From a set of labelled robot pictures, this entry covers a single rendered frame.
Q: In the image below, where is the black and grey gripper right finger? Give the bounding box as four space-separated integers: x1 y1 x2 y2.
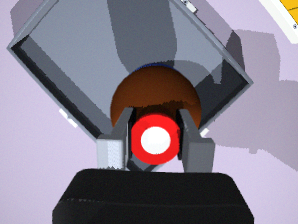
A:
175 109 216 173

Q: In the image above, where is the dark brown glass bottle with red cap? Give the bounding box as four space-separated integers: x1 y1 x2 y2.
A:
110 63 202 165

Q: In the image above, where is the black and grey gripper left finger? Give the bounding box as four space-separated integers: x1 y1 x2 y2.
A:
96 107 136 170

